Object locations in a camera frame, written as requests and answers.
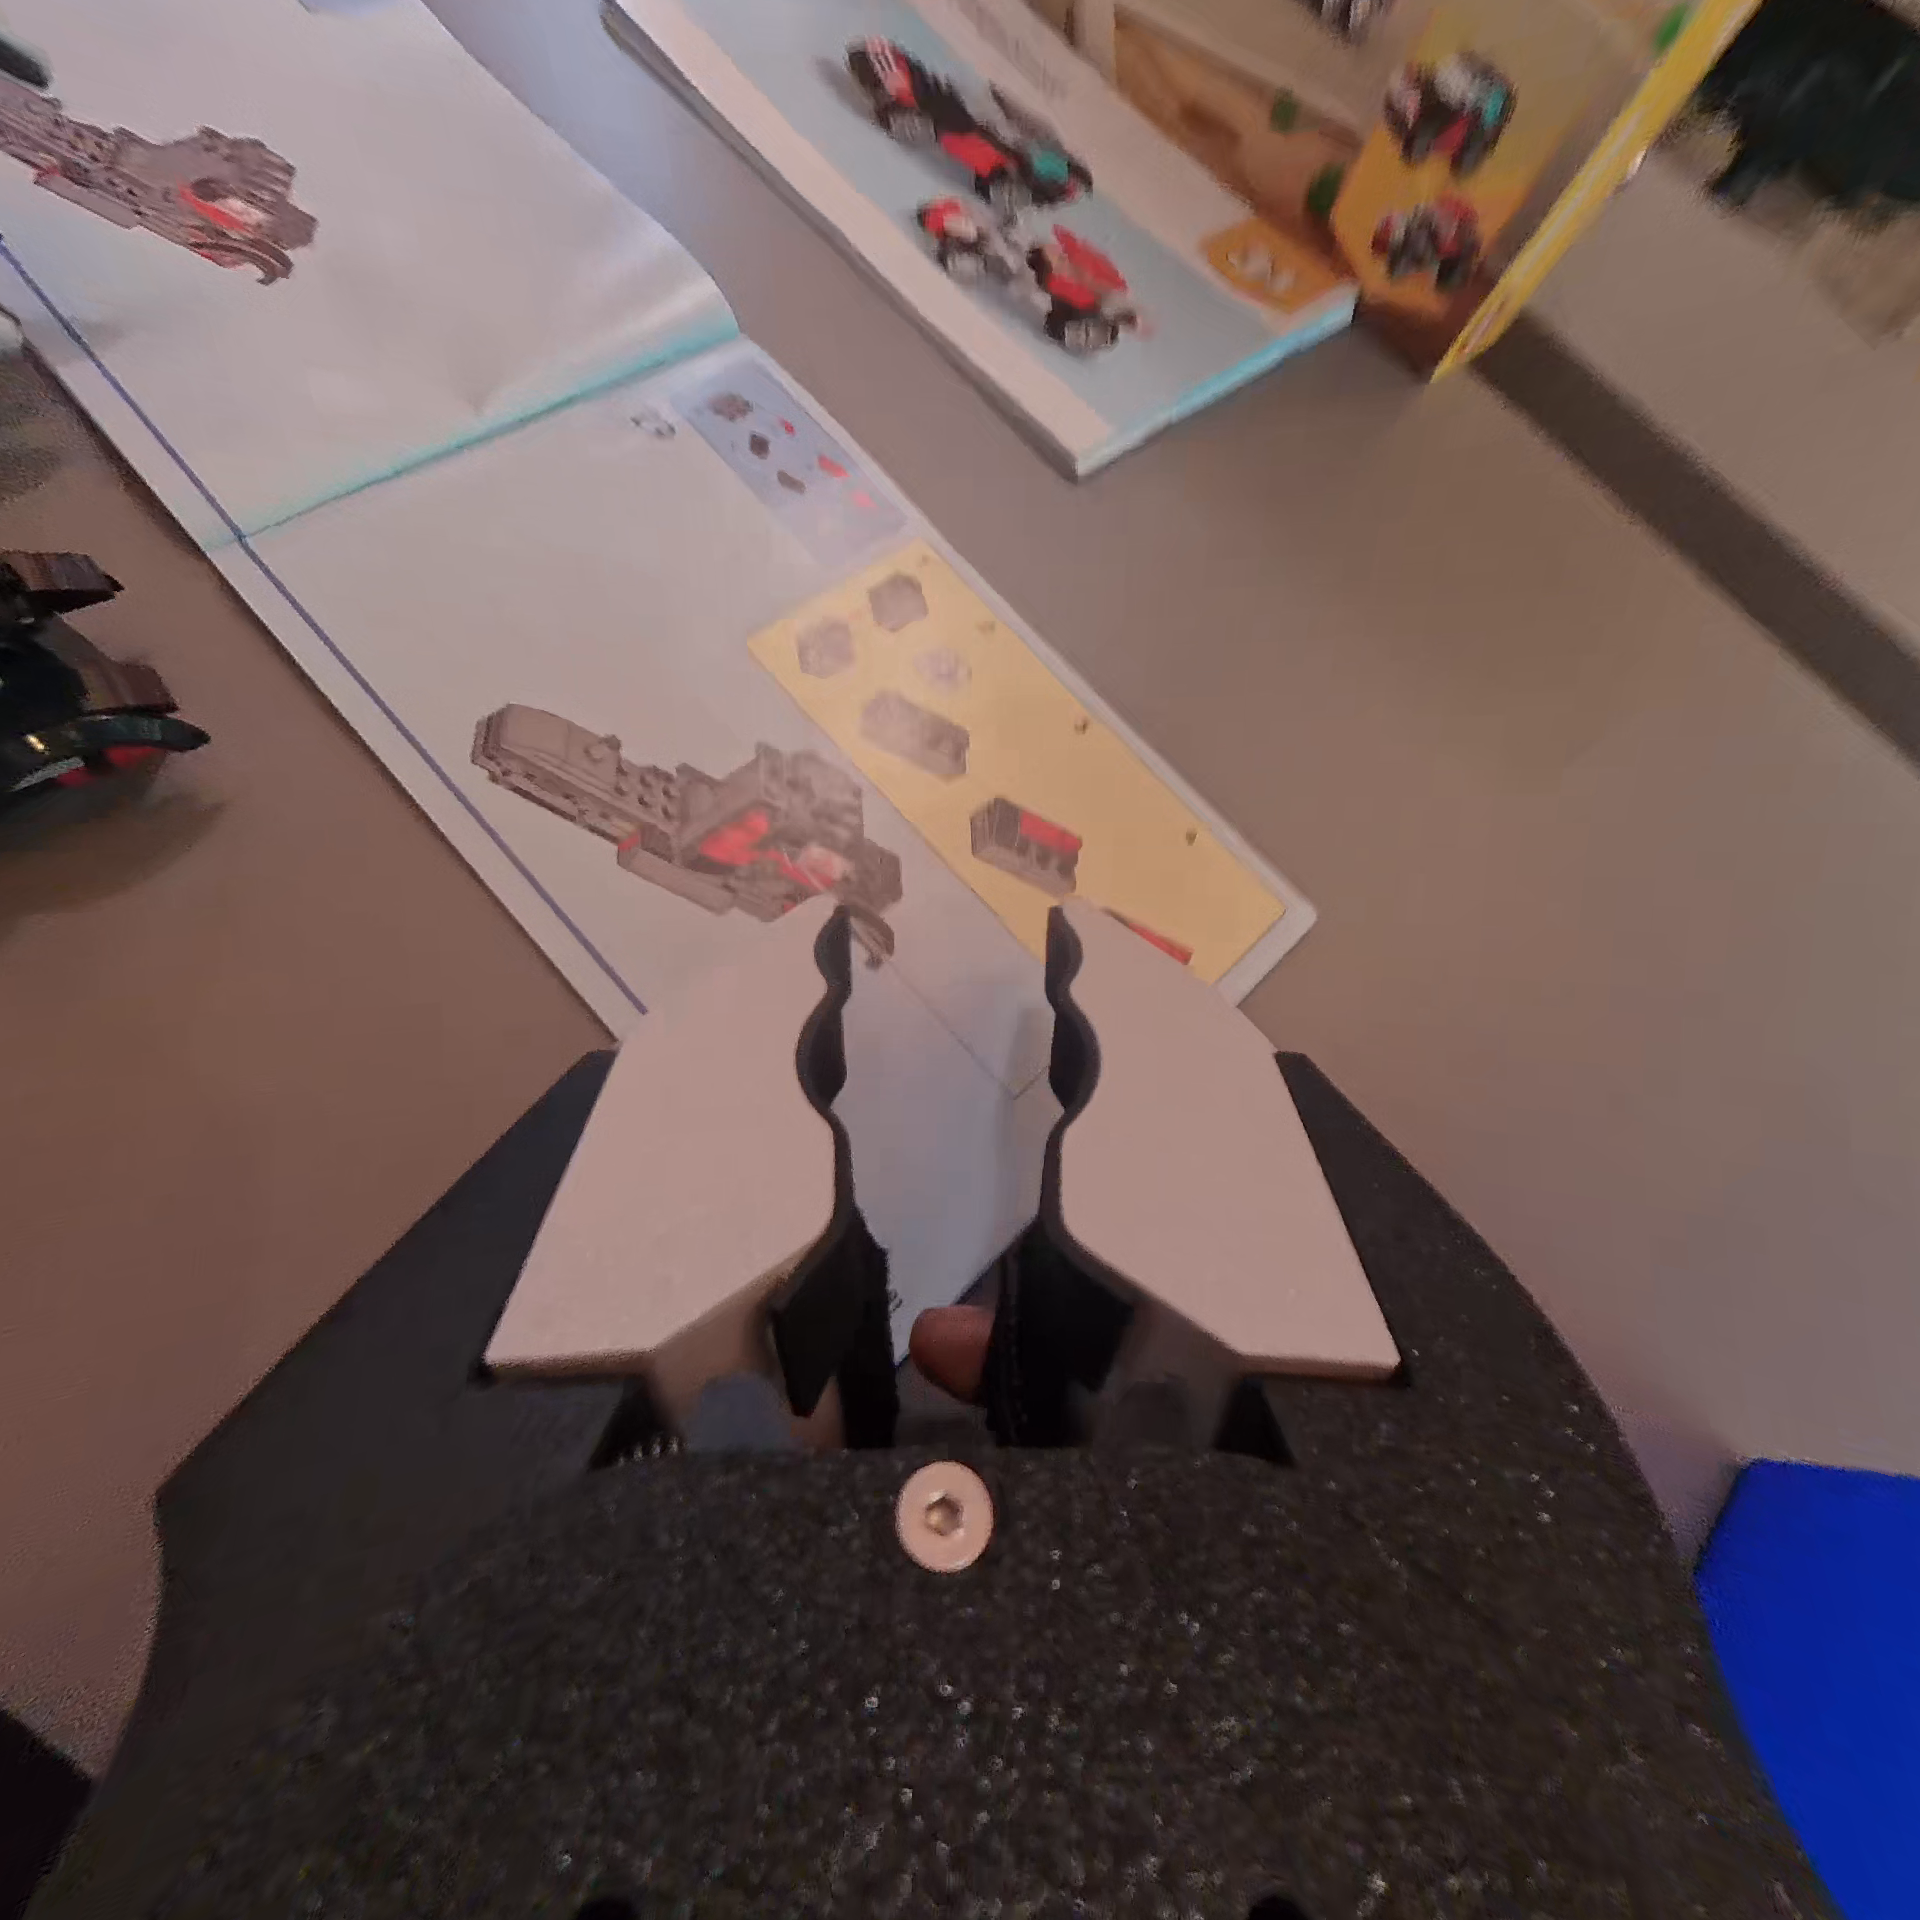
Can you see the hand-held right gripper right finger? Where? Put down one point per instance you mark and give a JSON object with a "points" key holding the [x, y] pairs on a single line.
{"points": [[1216, 1200]]}

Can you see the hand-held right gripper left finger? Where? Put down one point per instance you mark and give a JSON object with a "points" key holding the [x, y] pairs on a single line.
{"points": [[674, 1200]]}

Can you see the toy brick truck model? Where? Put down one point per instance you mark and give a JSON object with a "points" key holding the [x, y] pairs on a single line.
{"points": [[76, 707]]}

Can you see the step-page instruction booklet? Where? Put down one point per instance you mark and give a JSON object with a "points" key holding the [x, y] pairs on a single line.
{"points": [[527, 600]]}

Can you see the large blue plastic bin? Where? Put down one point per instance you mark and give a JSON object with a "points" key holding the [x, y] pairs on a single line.
{"points": [[1824, 1650]]}

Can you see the car-cover instruction booklet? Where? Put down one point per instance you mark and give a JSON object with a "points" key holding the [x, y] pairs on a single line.
{"points": [[840, 195]]}

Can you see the toy brick set box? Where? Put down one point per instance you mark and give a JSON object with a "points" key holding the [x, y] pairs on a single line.
{"points": [[1424, 150]]}

